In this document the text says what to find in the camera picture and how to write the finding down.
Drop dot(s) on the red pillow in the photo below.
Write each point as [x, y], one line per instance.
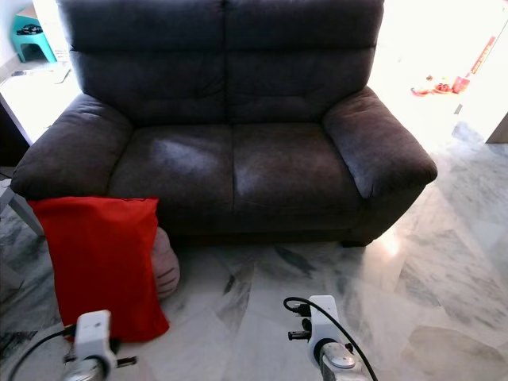
[103, 262]

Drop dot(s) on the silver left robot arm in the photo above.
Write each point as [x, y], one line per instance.
[83, 374]

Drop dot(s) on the pink cat face pillow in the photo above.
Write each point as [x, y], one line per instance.
[167, 266]

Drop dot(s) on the dark grey fabric sofa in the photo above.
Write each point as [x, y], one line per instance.
[230, 95]

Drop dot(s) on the dark wooden cabinet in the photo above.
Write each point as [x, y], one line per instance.
[12, 147]

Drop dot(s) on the small red dish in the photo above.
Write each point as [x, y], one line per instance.
[421, 91]

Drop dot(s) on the red bowl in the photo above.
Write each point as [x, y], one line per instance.
[442, 87]

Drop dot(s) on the red cup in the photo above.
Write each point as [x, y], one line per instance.
[460, 84]

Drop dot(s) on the long red box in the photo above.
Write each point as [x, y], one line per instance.
[482, 55]

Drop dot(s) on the teal plastic stool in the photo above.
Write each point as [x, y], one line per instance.
[36, 48]

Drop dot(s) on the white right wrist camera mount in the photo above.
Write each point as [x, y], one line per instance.
[323, 321]

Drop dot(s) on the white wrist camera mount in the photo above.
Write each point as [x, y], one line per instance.
[323, 321]
[93, 333]

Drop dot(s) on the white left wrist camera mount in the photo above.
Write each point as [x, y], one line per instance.
[93, 333]

